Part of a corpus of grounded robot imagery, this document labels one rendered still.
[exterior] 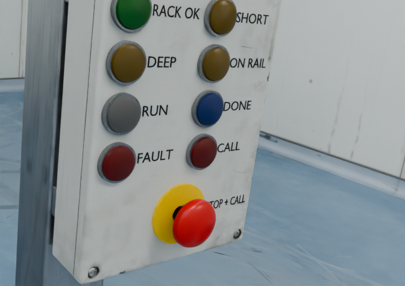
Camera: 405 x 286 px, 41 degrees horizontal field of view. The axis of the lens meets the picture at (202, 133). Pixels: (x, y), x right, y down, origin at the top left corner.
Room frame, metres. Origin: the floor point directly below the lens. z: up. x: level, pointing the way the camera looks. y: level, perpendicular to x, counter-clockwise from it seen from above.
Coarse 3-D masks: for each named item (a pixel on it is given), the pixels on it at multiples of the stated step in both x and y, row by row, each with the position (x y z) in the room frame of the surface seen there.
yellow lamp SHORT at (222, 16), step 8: (224, 0) 0.42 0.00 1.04; (216, 8) 0.41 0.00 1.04; (224, 8) 0.42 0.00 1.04; (232, 8) 0.42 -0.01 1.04; (216, 16) 0.41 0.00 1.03; (224, 16) 0.42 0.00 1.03; (232, 16) 0.42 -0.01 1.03; (216, 24) 0.41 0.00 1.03; (224, 24) 0.42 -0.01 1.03; (232, 24) 0.42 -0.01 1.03; (216, 32) 0.42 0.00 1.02; (224, 32) 0.42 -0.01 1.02
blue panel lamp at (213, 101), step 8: (208, 96) 0.42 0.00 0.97; (216, 96) 0.42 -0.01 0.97; (200, 104) 0.41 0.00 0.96; (208, 104) 0.41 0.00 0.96; (216, 104) 0.42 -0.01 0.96; (200, 112) 0.41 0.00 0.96; (208, 112) 0.41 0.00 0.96; (216, 112) 0.42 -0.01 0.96; (200, 120) 0.41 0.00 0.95; (208, 120) 0.42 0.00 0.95; (216, 120) 0.42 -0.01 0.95
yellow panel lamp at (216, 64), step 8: (216, 48) 0.42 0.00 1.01; (208, 56) 0.41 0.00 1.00; (216, 56) 0.42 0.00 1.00; (224, 56) 0.42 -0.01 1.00; (208, 64) 0.41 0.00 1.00; (216, 64) 0.42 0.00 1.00; (224, 64) 0.42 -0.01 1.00; (208, 72) 0.41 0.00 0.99; (216, 72) 0.42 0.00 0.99; (224, 72) 0.42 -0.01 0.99; (216, 80) 0.42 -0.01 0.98
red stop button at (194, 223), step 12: (192, 204) 0.39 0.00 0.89; (204, 204) 0.40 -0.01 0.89; (180, 216) 0.38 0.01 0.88; (192, 216) 0.39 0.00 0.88; (204, 216) 0.39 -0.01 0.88; (180, 228) 0.38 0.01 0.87; (192, 228) 0.39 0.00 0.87; (204, 228) 0.39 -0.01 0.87; (180, 240) 0.38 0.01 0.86; (192, 240) 0.39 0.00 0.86; (204, 240) 0.40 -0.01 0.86
